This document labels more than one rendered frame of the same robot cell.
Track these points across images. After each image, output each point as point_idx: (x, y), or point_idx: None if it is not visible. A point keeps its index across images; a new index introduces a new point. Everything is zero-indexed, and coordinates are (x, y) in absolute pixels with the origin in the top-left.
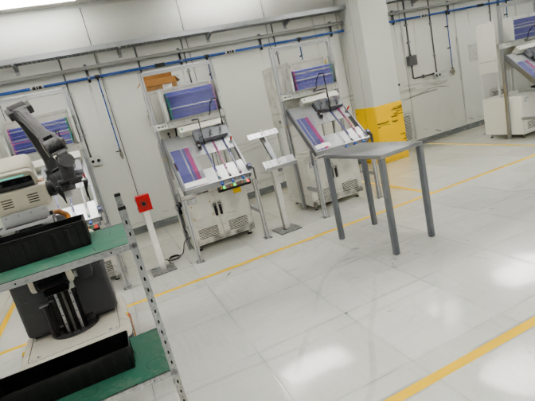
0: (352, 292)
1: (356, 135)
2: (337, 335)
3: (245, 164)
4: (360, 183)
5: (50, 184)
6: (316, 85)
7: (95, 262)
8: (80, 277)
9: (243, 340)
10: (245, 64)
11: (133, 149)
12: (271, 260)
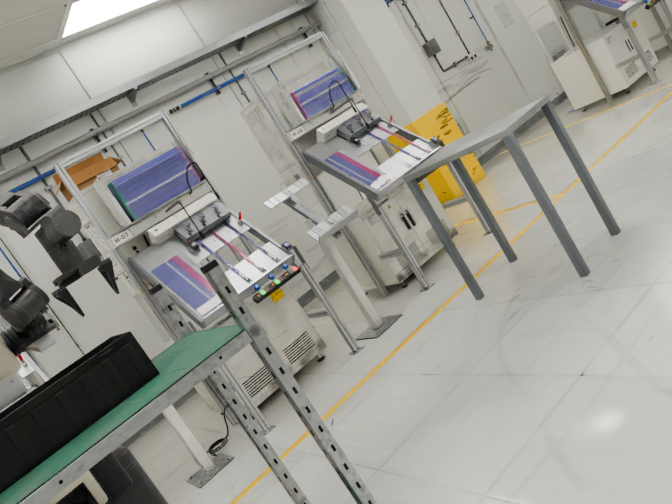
0: (564, 347)
1: (421, 151)
2: (598, 406)
3: (279, 246)
4: (450, 224)
5: (9, 334)
6: (332, 102)
7: (123, 465)
8: (112, 497)
9: (441, 492)
10: (202, 121)
11: (71, 310)
12: (389, 373)
